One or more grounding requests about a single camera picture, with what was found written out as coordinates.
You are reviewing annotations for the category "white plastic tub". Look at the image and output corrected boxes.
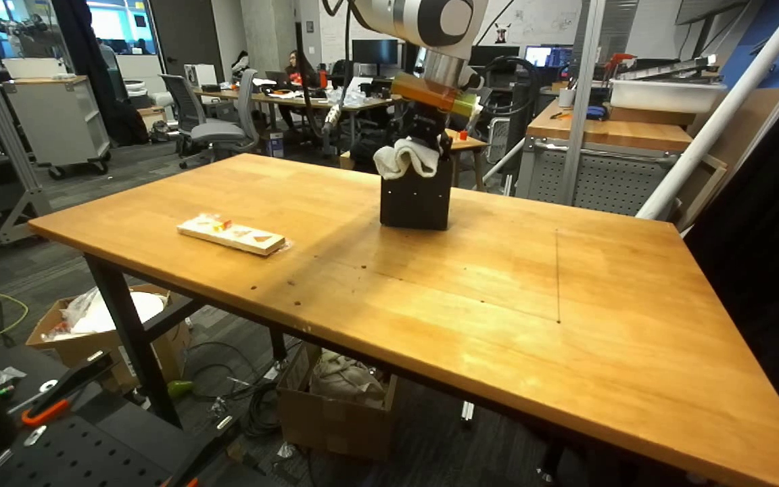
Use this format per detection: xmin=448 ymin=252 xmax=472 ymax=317
xmin=605 ymin=75 xmax=732 ymax=117

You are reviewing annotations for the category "white slanted pole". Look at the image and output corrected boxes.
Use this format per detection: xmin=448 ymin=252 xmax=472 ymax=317
xmin=632 ymin=0 xmax=779 ymax=223

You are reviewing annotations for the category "dark computer monitor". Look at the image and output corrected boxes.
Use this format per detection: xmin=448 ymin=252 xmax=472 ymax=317
xmin=348 ymin=35 xmax=403 ymax=81

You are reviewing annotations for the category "grey vertical post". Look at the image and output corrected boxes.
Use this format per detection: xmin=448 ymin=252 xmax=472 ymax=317
xmin=556 ymin=0 xmax=610 ymax=207

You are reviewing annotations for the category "cluttered background desk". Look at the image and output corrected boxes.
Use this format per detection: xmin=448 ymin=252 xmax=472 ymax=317
xmin=197 ymin=81 xmax=403 ymax=168

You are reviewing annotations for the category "white cloth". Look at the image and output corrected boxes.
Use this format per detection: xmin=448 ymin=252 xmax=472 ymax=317
xmin=370 ymin=133 xmax=443 ymax=180

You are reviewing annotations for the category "orange handled tool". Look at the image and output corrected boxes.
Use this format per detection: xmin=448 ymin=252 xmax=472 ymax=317
xmin=17 ymin=395 xmax=78 ymax=433

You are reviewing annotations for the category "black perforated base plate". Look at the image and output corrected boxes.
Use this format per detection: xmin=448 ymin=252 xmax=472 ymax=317
xmin=0 ymin=395 xmax=238 ymax=487

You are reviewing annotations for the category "tan green wrist camera block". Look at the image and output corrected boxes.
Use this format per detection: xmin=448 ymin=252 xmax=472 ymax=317
xmin=390 ymin=72 xmax=485 ymax=122

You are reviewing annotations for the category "black table leg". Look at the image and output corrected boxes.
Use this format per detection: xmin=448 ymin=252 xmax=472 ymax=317
xmin=80 ymin=253 xmax=187 ymax=429

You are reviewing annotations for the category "pale wooden puzzle board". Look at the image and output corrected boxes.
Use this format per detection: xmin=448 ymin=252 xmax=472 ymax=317
xmin=175 ymin=211 xmax=288 ymax=259

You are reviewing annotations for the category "white wheeled cabinet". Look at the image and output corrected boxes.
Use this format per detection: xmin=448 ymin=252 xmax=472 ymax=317
xmin=0 ymin=72 xmax=113 ymax=180

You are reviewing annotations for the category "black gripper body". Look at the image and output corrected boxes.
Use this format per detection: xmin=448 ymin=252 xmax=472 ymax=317
xmin=409 ymin=103 xmax=453 ymax=149

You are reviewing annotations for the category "black perforated box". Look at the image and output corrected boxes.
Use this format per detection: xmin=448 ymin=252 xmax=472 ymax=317
xmin=375 ymin=146 xmax=458 ymax=232

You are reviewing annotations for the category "black pole stand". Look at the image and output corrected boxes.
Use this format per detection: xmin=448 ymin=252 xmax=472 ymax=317
xmin=291 ymin=22 xmax=321 ymax=164

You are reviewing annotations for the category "brown cardboard box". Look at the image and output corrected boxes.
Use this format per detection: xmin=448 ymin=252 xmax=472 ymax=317
xmin=275 ymin=347 xmax=403 ymax=466
xmin=21 ymin=283 xmax=195 ymax=391

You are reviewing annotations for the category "wooden workbench with grey front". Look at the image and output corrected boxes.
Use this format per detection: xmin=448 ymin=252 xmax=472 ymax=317
xmin=517 ymin=92 xmax=731 ymax=218

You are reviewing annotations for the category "black office chair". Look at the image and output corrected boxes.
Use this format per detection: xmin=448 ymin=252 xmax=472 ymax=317
xmin=159 ymin=68 xmax=263 ymax=164

